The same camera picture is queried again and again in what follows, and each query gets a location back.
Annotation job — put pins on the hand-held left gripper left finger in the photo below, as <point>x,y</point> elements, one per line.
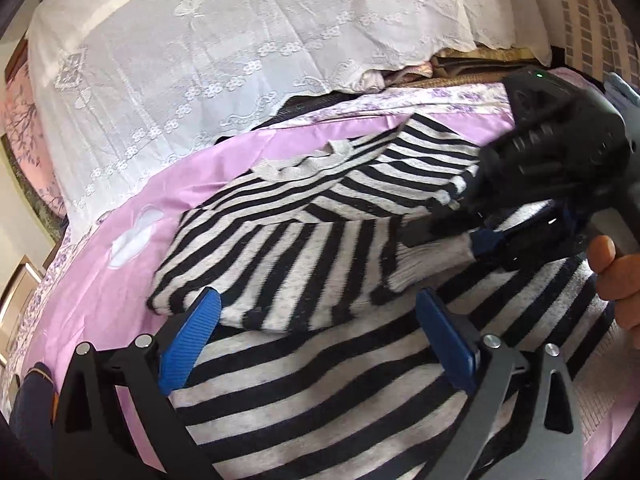
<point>192,342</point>

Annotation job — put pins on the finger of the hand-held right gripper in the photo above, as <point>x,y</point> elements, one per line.
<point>452,199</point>
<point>484,244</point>

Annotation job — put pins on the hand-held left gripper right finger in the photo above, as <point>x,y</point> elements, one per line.
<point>447,342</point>

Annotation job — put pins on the black grey striped sweater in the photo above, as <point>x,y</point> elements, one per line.
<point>300,260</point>

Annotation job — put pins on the person's right hand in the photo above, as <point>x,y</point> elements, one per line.
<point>612,270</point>

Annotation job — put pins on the pale blue object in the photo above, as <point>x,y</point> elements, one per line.
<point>620,91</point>

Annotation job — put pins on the pink satin bedsheet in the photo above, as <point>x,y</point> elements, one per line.
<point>130,280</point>

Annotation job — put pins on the purple floral bed sheet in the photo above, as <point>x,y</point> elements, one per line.
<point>380,102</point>

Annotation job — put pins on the stack of folded fabrics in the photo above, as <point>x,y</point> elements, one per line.
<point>450,67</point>

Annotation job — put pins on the dark blue cloth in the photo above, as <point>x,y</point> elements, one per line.
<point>32,412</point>

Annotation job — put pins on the white lace cloth cover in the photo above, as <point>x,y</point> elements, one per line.
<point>225,60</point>

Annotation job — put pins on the pink tree wall picture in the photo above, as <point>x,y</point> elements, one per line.
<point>27,145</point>

